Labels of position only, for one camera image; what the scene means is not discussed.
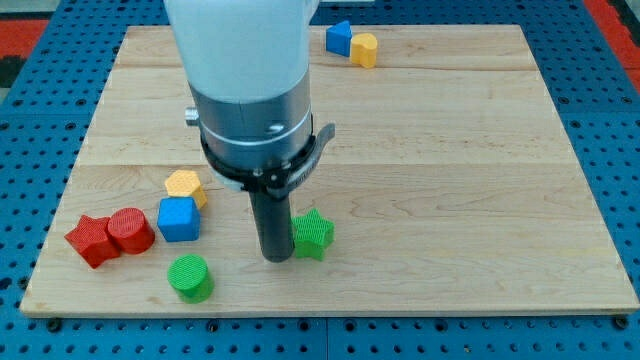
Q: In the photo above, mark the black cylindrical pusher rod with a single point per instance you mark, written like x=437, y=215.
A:
x=274, y=226

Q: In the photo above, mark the yellow hexagon block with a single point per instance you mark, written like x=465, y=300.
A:
x=186, y=183

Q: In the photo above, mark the yellow heart block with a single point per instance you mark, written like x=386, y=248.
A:
x=363, y=50

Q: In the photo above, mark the blue triangle block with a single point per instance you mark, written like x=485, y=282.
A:
x=338, y=38

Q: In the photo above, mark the blue cube block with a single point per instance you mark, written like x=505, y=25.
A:
x=179, y=219

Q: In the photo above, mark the red star block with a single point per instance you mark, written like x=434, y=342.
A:
x=92, y=241

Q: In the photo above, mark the green cylinder block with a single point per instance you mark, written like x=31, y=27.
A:
x=190, y=278

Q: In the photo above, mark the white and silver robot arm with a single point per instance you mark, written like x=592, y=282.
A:
x=247, y=65

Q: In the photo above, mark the red cylinder block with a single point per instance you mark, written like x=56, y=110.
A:
x=131, y=230

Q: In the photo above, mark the wooden board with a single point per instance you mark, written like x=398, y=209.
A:
x=451, y=182

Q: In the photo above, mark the green star block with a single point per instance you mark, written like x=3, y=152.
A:
x=313, y=234

